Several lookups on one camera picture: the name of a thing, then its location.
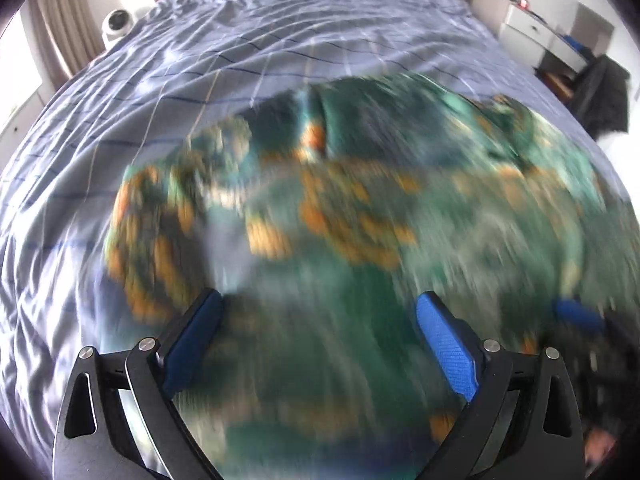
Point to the white desk with drawers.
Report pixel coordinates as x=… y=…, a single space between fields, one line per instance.
x=530 y=22

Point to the beige curtain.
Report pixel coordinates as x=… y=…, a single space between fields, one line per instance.
x=60 y=20

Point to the green printed padded jacket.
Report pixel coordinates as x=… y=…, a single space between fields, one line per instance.
x=360 y=230

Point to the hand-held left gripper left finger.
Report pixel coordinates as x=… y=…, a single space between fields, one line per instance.
x=190 y=347

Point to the white round fan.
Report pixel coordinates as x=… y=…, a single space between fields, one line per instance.
x=119 y=24

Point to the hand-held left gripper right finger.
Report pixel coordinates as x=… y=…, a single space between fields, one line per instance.
x=447 y=345

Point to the bed with blue striped duvet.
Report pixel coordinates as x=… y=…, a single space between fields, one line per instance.
x=150 y=100

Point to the black jacket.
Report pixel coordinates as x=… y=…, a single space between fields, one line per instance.
x=600 y=95

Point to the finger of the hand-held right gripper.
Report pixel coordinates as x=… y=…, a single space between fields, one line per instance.
x=580 y=315

